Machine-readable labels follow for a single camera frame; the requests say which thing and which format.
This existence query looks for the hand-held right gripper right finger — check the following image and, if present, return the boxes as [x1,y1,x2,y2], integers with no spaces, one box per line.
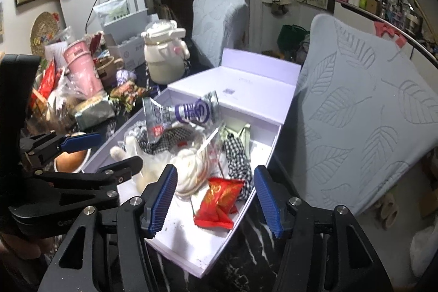
[253,164,394,292]

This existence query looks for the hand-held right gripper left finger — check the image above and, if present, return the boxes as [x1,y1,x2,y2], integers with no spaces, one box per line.
[38,164,179,292]

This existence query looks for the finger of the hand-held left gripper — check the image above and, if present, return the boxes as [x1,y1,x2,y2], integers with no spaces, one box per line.
[32,155,144,193]
[20,131,104,156]

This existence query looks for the white plush toy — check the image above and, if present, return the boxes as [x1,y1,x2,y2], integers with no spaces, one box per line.
[110,136,163,194]

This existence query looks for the clear plastic food bag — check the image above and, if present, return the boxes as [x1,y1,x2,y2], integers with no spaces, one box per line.
[168,128,227,198]

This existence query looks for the gingham cloth strip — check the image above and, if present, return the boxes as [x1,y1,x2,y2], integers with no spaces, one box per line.
[221,136,254,202]

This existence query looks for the red gold snack packet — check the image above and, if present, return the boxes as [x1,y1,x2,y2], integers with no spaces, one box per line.
[193,177,245,230]

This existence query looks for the pale green packet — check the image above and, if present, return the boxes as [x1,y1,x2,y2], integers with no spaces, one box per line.
[219,123,252,151]

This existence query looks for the silver purple snack packet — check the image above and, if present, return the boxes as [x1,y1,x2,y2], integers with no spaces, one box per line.
[142,91,220,145]

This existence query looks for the pale lilac gift box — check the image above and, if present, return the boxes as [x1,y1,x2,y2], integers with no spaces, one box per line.
[82,47,302,279]

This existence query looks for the person's left hand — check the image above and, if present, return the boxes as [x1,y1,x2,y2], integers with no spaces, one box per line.
[0,231,43,260]

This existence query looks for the orange round fruit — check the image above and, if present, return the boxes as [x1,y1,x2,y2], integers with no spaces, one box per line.
[55,150,85,172]

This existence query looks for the grey green wrapped packet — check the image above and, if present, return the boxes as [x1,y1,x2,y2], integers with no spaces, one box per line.
[74,96,117,128]

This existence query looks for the brown snack packet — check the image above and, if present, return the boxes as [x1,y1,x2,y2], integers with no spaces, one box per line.
[109,80,149,111]

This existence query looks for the red paper packet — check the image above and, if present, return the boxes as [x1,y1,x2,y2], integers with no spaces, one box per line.
[29,59,57,111]

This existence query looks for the stack of pink cups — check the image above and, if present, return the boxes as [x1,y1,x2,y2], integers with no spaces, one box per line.
[63,41,105,97]

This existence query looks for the brown mug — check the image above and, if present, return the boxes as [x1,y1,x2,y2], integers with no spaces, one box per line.
[94,56,124,87]

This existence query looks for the purple wrapped candy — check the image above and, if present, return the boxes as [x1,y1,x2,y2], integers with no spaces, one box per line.
[116,69,137,87]

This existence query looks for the white cardboard box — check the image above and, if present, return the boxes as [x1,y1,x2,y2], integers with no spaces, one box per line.
[103,8,151,68]

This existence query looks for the woven round plate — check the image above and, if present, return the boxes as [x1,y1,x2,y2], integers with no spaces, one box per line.
[30,11,60,56]

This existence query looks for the cream kettle bottle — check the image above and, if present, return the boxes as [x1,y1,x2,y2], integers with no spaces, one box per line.
[141,20,190,85]

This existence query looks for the beige slippers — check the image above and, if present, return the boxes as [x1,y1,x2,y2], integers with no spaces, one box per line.
[376,193,401,229]

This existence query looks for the large leaf pattern chair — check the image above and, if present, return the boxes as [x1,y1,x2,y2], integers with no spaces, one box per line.
[279,13,438,215]

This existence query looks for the green white pouch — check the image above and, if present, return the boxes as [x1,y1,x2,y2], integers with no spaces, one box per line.
[93,0,132,27]

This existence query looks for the white plastic bag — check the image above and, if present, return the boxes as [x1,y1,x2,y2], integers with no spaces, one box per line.
[409,225,438,279]

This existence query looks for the dark green bag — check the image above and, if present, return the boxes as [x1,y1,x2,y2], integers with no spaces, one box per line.
[276,24,310,55]

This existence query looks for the small leaf pattern chair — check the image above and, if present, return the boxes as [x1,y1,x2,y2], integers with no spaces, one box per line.
[192,0,249,68]

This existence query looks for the pink cloth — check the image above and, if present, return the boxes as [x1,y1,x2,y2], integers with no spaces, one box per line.
[373,21,408,48]

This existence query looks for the row of bottles and jars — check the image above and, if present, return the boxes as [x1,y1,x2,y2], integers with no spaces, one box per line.
[337,0,432,37]

